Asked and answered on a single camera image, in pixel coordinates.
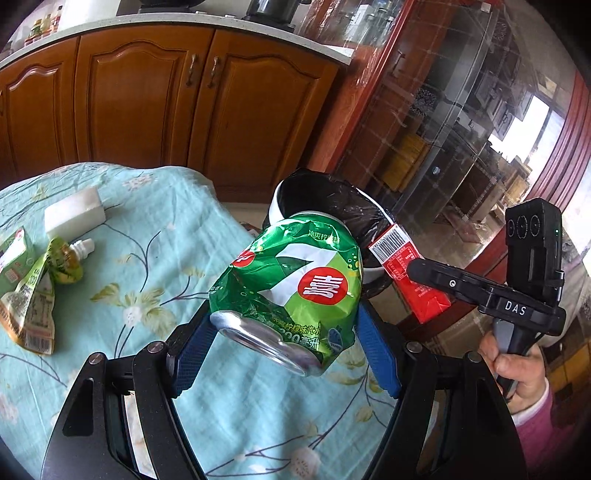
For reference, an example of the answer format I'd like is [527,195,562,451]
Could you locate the green spouted drink pouch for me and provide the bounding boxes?
[0,237,96,355]

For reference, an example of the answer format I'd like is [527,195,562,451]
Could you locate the wooden base cabinets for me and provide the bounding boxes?
[0,25,345,204]

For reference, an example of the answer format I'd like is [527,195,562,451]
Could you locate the white foam block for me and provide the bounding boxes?
[44,187,107,240]

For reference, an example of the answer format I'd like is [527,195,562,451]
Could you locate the green juice carton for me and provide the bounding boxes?
[0,227,29,287]

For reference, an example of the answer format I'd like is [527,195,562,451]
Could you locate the white kitchen countertop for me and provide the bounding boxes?
[0,11,358,70]

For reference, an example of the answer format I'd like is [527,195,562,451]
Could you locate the red framed glass cabinet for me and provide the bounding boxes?
[295,0,591,370]

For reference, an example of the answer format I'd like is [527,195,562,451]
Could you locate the row of condiment bottles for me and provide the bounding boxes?
[25,4,63,43]

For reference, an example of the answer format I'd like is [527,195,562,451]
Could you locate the person's right hand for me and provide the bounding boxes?
[478,332,550,415]

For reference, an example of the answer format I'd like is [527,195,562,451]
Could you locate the red white carton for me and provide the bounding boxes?
[368,223,452,324]

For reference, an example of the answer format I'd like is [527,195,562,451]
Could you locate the white bin with black bag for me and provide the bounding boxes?
[269,168,393,296]

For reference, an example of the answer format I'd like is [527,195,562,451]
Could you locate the crushed green soda can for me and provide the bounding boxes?
[209,211,363,377]

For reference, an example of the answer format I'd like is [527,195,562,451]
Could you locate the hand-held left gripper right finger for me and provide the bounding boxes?
[355,305,529,480]

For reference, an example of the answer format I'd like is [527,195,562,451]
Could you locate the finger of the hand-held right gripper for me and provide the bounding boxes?
[409,258,490,308]

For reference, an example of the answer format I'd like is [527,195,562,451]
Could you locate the person's right forearm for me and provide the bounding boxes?
[512,381,591,476]

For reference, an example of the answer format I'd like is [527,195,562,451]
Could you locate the light blue floral tablecloth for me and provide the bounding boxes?
[0,161,435,480]

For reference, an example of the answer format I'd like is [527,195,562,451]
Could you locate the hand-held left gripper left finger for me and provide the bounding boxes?
[41,318,218,480]

